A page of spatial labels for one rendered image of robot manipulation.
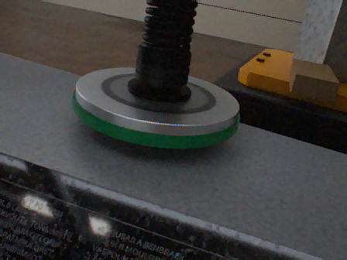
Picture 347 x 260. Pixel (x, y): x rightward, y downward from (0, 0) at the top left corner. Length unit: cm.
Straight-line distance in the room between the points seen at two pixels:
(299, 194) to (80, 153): 25
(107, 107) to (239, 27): 620
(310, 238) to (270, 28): 621
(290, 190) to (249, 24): 616
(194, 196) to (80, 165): 13
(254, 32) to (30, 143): 621
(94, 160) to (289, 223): 21
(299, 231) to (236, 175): 10
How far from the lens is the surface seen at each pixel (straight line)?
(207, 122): 41
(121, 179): 39
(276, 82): 102
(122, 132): 39
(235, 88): 100
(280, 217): 39
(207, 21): 666
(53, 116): 52
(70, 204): 38
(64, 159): 42
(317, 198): 44
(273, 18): 652
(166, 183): 39
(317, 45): 116
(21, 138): 46
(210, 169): 43
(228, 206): 38
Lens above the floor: 101
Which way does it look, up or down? 24 degrees down
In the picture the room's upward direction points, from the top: 9 degrees clockwise
